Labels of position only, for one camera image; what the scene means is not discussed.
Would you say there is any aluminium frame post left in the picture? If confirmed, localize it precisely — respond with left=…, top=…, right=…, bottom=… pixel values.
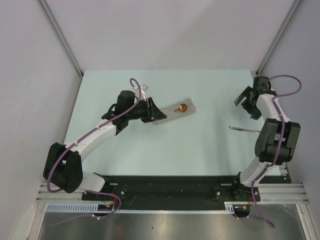
left=37, top=0, right=84, bottom=78

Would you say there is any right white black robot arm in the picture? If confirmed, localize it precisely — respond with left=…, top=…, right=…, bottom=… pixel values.
left=230, top=76, right=301, bottom=201

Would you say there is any aluminium frame rail left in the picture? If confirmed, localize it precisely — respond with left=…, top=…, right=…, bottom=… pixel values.
left=36, top=182, right=86, bottom=203

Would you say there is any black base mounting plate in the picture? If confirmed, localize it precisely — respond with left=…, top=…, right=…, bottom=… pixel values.
left=81, top=175, right=288, bottom=212

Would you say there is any copper spoon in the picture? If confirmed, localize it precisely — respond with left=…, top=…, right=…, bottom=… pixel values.
left=171, top=103, right=188, bottom=113

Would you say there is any aluminium frame rail right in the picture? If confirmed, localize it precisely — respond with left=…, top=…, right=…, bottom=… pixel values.
left=251, top=71, right=290, bottom=177

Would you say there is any silver butter knife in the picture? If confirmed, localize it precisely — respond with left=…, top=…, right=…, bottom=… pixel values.
left=228, top=126, right=261, bottom=134

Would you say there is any aluminium frame post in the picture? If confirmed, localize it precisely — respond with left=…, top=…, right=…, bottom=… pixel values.
left=253, top=0, right=305, bottom=76
left=37, top=0, right=84, bottom=78

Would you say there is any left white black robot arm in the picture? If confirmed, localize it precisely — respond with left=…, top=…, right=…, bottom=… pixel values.
left=43, top=90, right=167, bottom=200

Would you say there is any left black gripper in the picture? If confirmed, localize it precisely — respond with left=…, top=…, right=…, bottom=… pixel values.
left=126, top=97, right=166, bottom=123

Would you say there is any aluminium frame post right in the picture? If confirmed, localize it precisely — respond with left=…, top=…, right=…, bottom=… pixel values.
left=253, top=0, right=305, bottom=76

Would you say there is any white slotted cable duct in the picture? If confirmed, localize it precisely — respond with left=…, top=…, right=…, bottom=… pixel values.
left=46, top=201, right=236, bottom=215

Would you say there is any grey cloth napkin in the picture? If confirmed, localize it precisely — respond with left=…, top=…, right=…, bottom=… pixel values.
left=153, top=98, right=196, bottom=125

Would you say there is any aluminium frame rail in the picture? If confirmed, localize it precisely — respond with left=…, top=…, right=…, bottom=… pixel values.
left=36, top=182, right=86, bottom=203
left=251, top=71, right=290, bottom=177

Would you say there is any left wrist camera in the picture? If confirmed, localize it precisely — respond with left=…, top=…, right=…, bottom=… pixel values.
left=132, top=84, right=149, bottom=99

